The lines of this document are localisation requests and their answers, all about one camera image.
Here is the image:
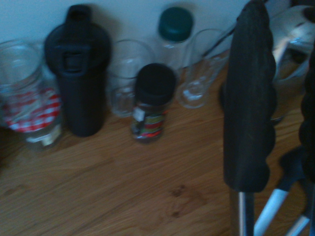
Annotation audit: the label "black steel kitchen tongs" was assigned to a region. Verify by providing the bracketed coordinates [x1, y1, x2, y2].
[220, 0, 315, 236]

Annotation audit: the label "spice jar colourful label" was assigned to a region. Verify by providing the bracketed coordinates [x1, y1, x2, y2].
[129, 63, 177, 145]

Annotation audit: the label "clear glass tumbler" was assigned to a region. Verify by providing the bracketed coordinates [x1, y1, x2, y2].
[107, 39, 155, 118]

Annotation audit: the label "footed drinking glass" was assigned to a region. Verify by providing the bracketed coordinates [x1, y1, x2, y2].
[177, 29, 230, 110]

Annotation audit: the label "black travel mug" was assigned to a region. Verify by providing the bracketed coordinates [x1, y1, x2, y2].
[43, 4, 112, 137]

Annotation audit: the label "clear bottle green lid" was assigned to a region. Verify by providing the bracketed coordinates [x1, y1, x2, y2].
[152, 6, 195, 77]

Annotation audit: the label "jar with red checkered lid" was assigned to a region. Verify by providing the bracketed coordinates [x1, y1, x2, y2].
[1, 87, 63, 151]

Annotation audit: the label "empty clear glass jar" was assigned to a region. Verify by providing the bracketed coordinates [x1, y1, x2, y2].
[0, 40, 45, 104]

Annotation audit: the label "stainless steel electric kettle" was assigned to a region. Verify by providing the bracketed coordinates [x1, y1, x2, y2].
[268, 4, 315, 92]

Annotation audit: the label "black kettle power cord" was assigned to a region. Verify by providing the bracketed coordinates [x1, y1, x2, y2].
[203, 24, 237, 57]

